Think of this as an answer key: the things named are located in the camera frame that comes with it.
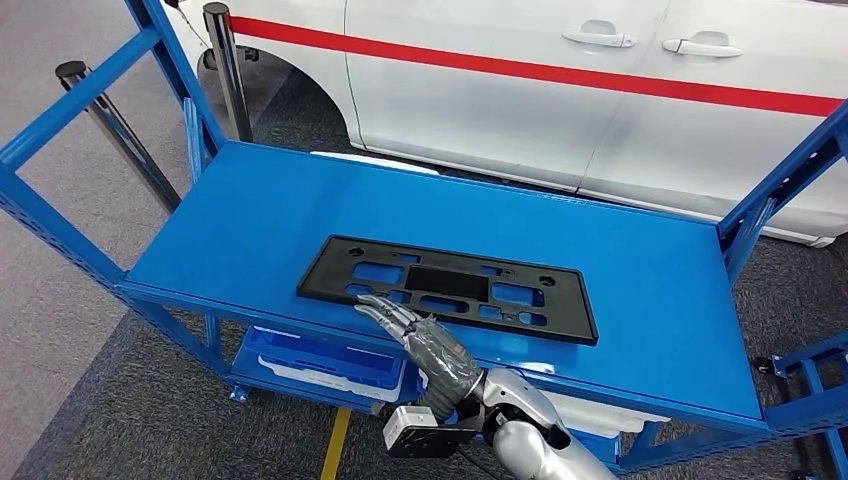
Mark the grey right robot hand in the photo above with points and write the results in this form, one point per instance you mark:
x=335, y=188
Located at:
x=437, y=351

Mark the black plastic bracket part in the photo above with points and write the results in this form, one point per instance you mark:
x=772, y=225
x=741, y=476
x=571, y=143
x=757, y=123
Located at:
x=318, y=281

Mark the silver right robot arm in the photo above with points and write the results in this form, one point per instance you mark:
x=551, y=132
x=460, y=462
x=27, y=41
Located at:
x=530, y=450

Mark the blue metal shelf rack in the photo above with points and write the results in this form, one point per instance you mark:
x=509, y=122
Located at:
x=464, y=199

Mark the small white plastic bin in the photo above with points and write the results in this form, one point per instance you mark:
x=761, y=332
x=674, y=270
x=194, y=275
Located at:
x=331, y=384

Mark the small blue plastic bin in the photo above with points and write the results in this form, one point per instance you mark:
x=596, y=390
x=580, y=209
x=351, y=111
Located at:
x=318, y=348

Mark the white car with red stripe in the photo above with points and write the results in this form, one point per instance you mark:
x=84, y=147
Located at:
x=497, y=119

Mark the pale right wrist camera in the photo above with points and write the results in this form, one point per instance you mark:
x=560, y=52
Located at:
x=407, y=424

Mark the chrome stanchion post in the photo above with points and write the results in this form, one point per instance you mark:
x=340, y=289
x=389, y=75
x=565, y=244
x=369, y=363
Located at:
x=119, y=132
x=228, y=79

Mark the blue wheeled cart frame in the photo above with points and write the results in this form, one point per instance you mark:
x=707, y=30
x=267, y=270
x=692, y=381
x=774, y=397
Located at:
x=815, y=351

